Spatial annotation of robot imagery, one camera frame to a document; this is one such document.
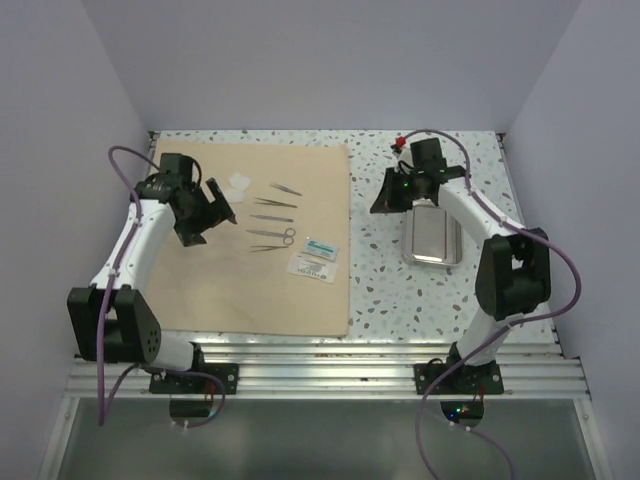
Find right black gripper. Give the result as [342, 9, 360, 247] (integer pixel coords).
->
[371, 167, 422, 215]

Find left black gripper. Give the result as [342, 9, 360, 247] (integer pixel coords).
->
[174, 179, 235, 246]

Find white gauze pad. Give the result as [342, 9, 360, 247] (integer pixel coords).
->
[223, 188, 245, 204]
[229, 172, 251, 192]

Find white gauze pad top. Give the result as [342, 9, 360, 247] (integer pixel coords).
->
[229, 172, 251, 192]

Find steel tweezers bottom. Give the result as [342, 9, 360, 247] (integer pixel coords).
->
[250, 245, 289, 253]

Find steel surgical scissors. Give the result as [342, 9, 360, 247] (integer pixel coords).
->
[247, 228, 296, 246]

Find green white sachet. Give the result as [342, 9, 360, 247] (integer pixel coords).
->
[302, 238, 339, 262]

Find white printed sachet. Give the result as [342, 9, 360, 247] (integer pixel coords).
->
[287, 253, 337, 284]

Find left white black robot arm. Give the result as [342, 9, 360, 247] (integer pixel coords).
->
[67, 153, 236, 393]

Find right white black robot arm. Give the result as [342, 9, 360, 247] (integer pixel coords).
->
[370, 137, 551, 395]

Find stainless steel tray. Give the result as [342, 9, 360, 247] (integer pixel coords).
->
[402, 199, 463, 266]

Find short steel tweezers top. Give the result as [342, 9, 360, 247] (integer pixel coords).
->
[270, 183, 302, 196]

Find beige cloth mat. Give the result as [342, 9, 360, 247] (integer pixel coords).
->
[144, 139, 351, 337]

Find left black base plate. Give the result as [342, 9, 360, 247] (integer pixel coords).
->
[149, 363, 240, 395]

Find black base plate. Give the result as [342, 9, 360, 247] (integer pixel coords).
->
[413, 359, 505, 395]
[149, 363, 240, 395]

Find aluminium rail frame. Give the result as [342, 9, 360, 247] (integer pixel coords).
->
[37, 130, 614, 480]

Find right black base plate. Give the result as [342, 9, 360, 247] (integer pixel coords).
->
[413, 359, 505, 395]

